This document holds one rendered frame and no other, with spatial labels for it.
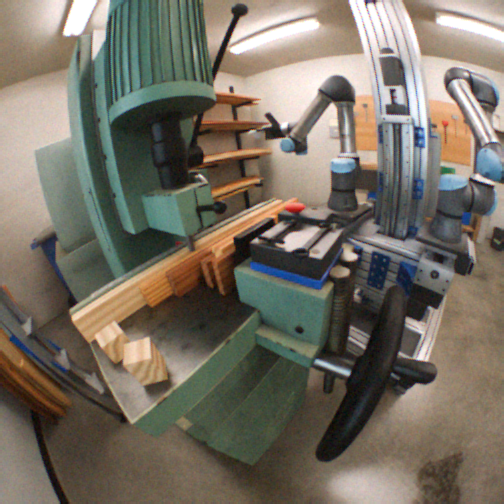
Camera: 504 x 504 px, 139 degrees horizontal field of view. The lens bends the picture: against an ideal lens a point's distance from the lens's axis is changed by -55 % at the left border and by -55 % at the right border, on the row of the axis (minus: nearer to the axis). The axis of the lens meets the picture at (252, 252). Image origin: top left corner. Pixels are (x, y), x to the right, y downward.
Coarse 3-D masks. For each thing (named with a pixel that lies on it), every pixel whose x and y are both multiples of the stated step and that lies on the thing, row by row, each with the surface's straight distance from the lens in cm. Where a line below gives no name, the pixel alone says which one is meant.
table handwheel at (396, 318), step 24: (384, 312) 25; (384, 336) 22; (336, 360) 34; (360, 360) 33; (384, 360) 21; (360, 384) 22; (384, 384) 22; (360, 408) 21; (336, 432) 24; (336, 456) 27
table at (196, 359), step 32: (192, 288) 38; (128, 320) 38; (160, 320) 34; (192, 320) 32; (224, 320) 30; (256, 320) 31; (96, 352) 36; (160, 352) 30; (192, 352) 28; (224, 352) 28; (288, 352) 30; (128, 384) 29; (160, 384) 27; (192, 384) 27; (128, 416) 27; (160, 416) 28
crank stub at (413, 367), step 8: (400, 360) 24; (408, 360) 24; (416, 360) 24; (400, 368) 24; (408, 368) 24; (416, 368) 24; (424, 368) 24; (432, 368) 25; (400, 376) 24; (408, 376) 24; (416, 376) 24; (424, 376) 24; (432, 376) 25; (424, 384) 25
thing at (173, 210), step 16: (160, 192) 37; (176, 192) 31; (192, 192) 32; (208, 192) 34; (144, 208) 43; (160, 208) 36; (176, 208) 31; (192, 208) 32; (160, 224) 38; (176, 224) 33; (192, 224) 32; (208, 224) 34
